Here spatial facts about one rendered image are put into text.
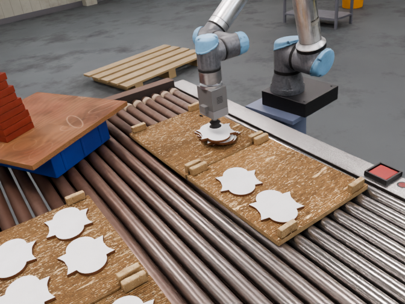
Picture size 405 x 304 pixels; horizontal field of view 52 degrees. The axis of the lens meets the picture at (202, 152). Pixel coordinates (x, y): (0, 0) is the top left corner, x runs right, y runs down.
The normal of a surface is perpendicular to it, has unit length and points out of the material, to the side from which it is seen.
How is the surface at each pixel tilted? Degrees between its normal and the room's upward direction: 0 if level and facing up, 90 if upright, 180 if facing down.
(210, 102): 90
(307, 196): 0
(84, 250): 0
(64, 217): 0
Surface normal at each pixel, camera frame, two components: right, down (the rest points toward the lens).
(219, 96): 0.58, 0.35
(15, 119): 0.89, 0.14
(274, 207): -0.11, -0.86
